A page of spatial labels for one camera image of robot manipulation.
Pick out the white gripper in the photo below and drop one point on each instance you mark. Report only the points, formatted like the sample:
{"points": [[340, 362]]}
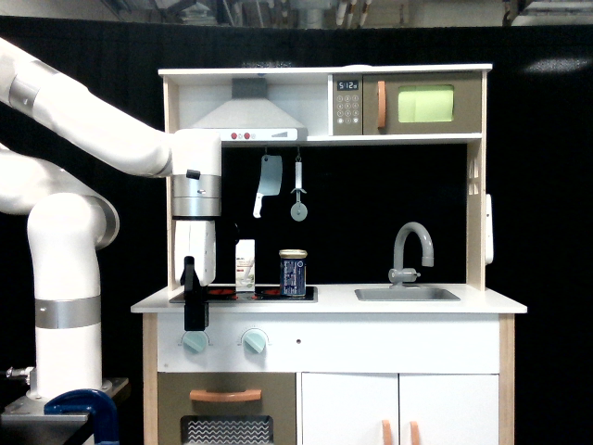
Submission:
{"points": [[194, 263]]}

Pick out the blue spam can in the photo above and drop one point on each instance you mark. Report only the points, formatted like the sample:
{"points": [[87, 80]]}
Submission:
{"points": [[293, 272]]}

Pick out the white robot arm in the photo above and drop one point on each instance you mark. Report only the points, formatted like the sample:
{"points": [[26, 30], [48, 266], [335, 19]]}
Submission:
{"points": [[68, 222]]}

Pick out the grey sink basin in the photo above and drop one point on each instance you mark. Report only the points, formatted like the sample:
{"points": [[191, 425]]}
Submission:
{"points": [[405, 294]]}

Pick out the black stovetop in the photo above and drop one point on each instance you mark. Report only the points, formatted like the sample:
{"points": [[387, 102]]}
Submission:
{"points": [[267, 293]]}

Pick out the left mint knob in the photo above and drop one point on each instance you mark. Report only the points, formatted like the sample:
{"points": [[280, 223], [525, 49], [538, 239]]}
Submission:
{"points": [[195, 342]]}

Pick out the mint knob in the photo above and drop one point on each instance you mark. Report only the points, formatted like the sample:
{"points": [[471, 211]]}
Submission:
{"points": [[254, 340], [195, 342]]}

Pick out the right mint knob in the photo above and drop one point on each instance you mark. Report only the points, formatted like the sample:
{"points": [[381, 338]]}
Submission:
{"points": [[254, 340]]}

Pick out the white milk carton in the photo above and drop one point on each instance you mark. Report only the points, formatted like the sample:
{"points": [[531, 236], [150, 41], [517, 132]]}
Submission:
{"points": [[245, 265]]}

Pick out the toy oven door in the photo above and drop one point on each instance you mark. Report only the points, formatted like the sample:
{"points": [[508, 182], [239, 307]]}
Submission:
{"points": [[278, 400]]}

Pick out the toy pizza cutter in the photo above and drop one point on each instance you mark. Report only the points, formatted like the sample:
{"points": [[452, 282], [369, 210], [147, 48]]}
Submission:
{"points": [[299, 211]]}

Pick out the toy kitchen unit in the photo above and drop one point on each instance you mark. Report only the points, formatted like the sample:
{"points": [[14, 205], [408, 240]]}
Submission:
{"points": [[384, 211]]}

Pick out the toy cleaver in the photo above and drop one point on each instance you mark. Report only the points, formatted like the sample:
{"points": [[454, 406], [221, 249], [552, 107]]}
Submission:
{"points": [[271, 174]]}

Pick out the left white cabinet door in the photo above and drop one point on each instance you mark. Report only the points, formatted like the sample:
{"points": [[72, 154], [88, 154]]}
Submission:
{"points": [[349, 408]]}

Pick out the white cabinet door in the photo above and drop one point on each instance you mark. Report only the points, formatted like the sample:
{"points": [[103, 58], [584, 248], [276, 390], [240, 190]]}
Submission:
{"points": [[448, 409], [349, 408]]}

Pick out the grey range hood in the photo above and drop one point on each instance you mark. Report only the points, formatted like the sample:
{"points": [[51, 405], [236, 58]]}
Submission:
{"points": [[249, 116]]}

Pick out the right white cabinet door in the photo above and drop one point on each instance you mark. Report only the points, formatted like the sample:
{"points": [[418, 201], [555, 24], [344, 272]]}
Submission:
{"points": [[448, 409]]}

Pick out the toy microwave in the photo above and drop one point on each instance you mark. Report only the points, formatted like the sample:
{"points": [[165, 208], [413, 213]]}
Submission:
{"points": [[407, 103]]}

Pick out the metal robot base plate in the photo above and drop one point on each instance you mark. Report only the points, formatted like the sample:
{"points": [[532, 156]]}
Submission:
{"points": [[83, 416]]}

